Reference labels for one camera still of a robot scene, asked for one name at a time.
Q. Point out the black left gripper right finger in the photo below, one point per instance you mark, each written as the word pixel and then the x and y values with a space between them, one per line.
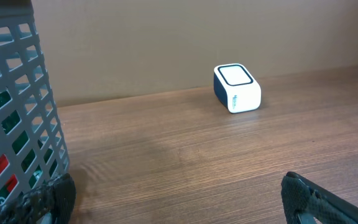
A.
pixel 306 202

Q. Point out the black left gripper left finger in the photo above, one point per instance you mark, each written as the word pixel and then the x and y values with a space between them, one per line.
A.
pixel 53 200

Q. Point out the green 3M gloves package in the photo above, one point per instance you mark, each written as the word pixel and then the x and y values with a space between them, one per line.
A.
pixel 32 145

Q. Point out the white barcode scanner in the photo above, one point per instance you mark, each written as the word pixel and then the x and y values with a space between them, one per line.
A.
pixel 236 88

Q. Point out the grey plastic mesh basket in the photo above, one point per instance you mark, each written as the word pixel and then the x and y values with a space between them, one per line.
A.
pixel 22 61

